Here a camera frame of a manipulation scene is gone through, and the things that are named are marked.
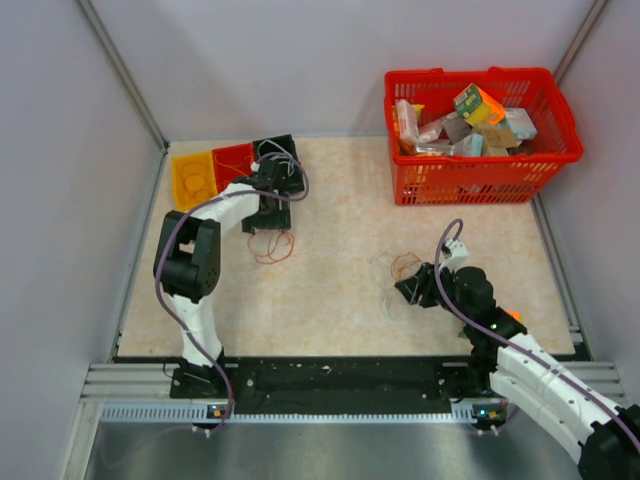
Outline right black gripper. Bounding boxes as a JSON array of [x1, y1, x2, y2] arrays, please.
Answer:
[[395, 261, 473, 323]]

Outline white cable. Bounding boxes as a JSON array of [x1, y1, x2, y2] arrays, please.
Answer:
[[368, 252, 416, 322], [257, 139, 299, 176]]

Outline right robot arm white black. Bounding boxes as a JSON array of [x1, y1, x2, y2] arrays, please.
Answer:
[[395, 263, 639, 479]]

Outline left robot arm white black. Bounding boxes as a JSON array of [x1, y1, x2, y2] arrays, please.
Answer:
[[153, 152, 308, 397]]

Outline red plastic bin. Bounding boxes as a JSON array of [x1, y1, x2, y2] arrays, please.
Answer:
[[212, 143, 255, 192]]

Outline black plastic bin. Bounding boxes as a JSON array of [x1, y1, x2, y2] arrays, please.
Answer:
[[252, 134, 305, 195]]

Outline yellow plastic bin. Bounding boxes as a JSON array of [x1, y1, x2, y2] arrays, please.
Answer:
[[171, 150, 218, 212]]

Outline green orange carton on table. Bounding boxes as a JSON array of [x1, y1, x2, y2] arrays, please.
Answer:
[[457, 309, 524, 341]]

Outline red shopping basket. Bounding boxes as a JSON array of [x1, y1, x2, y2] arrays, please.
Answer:
[[384, 67, 584, 205]]

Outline pink white packet in basket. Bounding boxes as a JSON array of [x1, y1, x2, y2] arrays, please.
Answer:
[[395, 99, 419, 145]]

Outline brown cardboard box in basket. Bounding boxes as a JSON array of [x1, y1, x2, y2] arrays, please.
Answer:
[[472, 124, 520, 157]]

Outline green yellow carton in basket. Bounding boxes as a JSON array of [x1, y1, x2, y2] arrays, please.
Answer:
[[453, 83, 505, 127]]

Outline light blue box in basket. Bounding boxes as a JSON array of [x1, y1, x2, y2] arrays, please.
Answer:
[[504, 108, 538, 141]]

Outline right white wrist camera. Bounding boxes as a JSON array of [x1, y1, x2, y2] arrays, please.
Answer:
[[441, 238, 469, 263]]

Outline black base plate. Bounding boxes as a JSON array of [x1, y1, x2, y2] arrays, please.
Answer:
[[169, 355, 506, 416]]

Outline grey slotted cable duct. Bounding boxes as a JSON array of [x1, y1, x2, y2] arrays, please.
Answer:
[[101, 403, 505, 424]]

